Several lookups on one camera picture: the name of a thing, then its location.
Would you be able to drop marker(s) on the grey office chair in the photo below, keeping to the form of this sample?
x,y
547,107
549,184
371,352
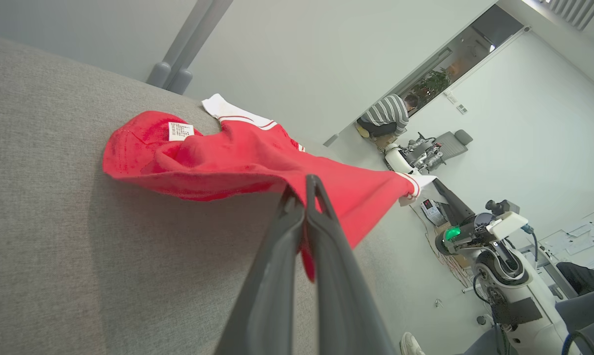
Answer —
x,y
452,144

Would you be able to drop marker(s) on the grey box with red display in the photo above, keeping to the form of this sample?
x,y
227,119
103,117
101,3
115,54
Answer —
x,y
431,209

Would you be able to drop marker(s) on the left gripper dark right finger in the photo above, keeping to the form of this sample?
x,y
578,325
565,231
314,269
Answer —
x,y
341,296

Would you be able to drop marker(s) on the green potted plant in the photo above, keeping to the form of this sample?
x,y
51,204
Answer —
x,y
432,84

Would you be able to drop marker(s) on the white wall switch panel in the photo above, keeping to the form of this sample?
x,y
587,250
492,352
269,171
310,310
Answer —
x,y
462,109

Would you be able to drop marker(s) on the red shirt white striped sleeves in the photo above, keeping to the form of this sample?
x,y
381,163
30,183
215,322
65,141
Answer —
x,y
227,158

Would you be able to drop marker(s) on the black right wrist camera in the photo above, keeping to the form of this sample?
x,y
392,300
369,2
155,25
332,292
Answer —
x,y
504,207

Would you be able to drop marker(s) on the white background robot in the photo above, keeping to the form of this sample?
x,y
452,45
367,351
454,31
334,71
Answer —
x,y
395,158

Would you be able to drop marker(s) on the white paper sheets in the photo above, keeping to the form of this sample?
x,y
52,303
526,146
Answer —
x,y
577,241

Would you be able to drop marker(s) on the white robot with green light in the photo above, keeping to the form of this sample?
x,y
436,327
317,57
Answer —
x,y
587,310

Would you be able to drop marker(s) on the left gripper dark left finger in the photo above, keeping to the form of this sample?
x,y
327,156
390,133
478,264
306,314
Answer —
x,y
272,286

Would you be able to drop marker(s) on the person in striped shirt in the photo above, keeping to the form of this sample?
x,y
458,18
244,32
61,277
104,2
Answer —
x,y
388,113

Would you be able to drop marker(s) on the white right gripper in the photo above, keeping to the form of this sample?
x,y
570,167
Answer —
x,y
508,224

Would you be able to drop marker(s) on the ceiling air vent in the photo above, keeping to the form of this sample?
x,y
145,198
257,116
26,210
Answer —
x,y
573,12

